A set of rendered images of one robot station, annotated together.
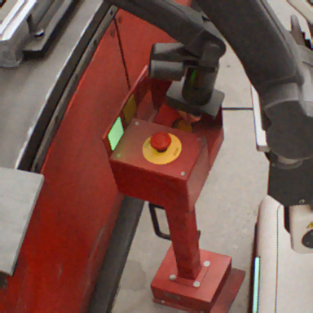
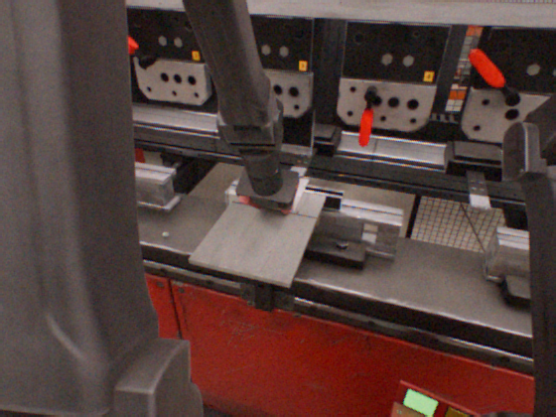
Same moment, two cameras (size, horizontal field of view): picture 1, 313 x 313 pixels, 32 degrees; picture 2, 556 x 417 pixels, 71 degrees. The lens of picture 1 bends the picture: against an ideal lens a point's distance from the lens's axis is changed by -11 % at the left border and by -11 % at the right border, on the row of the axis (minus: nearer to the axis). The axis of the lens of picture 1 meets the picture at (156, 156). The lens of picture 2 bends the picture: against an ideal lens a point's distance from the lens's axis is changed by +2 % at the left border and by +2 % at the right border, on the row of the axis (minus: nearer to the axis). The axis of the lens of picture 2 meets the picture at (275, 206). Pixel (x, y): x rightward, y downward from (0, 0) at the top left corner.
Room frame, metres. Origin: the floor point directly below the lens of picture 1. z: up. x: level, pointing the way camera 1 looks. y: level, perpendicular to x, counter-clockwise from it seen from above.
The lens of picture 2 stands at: (0.46, -0.25, 1.45)
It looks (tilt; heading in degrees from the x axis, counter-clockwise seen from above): 35 degrees down; 85
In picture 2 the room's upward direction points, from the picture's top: straight up
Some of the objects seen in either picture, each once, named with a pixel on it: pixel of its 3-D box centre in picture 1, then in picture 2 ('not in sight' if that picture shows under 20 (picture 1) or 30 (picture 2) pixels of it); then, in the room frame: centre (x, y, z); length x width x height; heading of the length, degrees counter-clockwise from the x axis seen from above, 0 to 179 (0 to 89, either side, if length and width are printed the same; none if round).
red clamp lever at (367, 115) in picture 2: not in sight; (367, 116); (0.67, 0.34, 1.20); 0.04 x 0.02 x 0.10; 66
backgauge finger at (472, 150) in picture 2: not in sight; (476, 173); (0.97, 0.45, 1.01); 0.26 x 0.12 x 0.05; 66
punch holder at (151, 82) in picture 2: not in sight; (178, 53); (0.34, 0.55, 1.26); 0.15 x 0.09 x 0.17; 156
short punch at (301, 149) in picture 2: not in sight; (288, 130); (0.55, 0.46, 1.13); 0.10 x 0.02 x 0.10; 156
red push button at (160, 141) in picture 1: (160, 144); not in sight; (0.69, -0.01, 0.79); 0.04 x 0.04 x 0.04
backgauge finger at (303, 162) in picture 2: not in sight; (309, 149); (0.62, 0.61, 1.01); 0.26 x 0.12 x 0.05; 66
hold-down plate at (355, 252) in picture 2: not in sight; (296, 242); (0.56, 0.39, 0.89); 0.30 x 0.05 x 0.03; 156
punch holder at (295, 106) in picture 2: not in sight; (276, 63); (0.53, 0.47, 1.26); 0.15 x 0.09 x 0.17; 156
